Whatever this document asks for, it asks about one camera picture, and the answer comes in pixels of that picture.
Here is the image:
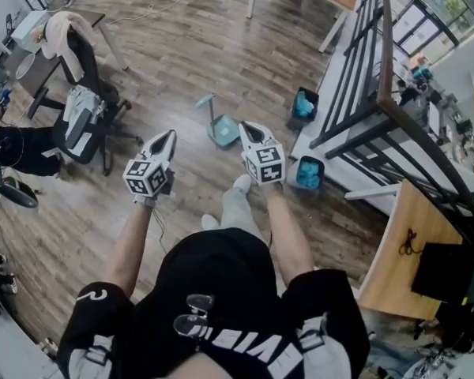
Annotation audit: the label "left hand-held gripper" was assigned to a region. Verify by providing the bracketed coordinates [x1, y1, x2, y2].
[122, 129, 178, 198]

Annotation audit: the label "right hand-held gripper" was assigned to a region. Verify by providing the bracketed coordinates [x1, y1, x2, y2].
[238, 121, 287, 186]

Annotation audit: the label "teal dustpan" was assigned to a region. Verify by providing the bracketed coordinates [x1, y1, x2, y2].
[194, 94, 241, 149]

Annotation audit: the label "person's left forearm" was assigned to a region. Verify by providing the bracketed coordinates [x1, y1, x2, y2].
[105, 203, 156, 298]

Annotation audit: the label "person's right forearm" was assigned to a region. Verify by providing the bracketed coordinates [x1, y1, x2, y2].
[264, 183, 315, 287]

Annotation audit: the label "black bin with blue waste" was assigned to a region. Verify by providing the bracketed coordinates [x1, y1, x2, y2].
[286, 87, 320, 131]

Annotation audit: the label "grey bin with blue waste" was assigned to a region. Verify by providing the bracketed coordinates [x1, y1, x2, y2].
[286, 155, 325, 191]

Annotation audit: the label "person's grey trousers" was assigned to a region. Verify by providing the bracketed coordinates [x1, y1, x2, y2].
[220, 186, 269, 240]

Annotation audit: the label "black office chair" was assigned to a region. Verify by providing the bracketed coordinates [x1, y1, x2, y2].
[27, 28, 143, 177]

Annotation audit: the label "light grey folded garment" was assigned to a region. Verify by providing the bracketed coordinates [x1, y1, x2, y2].
[65, 84, 106, 126]

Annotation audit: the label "person's black printed t-shirt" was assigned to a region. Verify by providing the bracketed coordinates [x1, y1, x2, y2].
[57, 227, 371, 379]

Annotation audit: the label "black stool seat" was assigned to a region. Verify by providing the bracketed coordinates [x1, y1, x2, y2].
[2, 175, 40, 209]

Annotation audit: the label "dark desk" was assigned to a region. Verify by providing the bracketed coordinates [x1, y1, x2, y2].
[3, 9, 130, 98]

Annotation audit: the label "beige garment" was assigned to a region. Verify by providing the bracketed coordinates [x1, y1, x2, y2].
[45, 10, 96, 83]

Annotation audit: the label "white mesh wastebasket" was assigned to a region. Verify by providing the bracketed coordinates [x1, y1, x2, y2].
[14, 52, 37, 81]

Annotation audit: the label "black railing with wooden handrail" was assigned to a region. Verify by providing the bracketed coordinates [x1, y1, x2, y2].
[308, 0, 474, 248]

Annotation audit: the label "white box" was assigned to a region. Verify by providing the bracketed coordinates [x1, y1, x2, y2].
[10, 9, 51, 53]

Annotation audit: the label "wooden desk with white legs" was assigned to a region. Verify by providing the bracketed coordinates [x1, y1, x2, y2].
[344, 179, 474, 321]

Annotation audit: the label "black box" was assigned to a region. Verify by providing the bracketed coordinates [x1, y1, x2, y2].
[410, 242, 474, 303]

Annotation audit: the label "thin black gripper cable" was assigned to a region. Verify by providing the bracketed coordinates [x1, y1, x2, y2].
[152, 207, 169, 256]

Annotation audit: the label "black coiled cable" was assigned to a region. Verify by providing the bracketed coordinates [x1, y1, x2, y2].
[397, 228, 423, 256]

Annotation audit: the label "white harness strap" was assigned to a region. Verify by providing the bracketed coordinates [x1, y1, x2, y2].
[69, 336, 114, 379]
[298, 316, 352, 379]

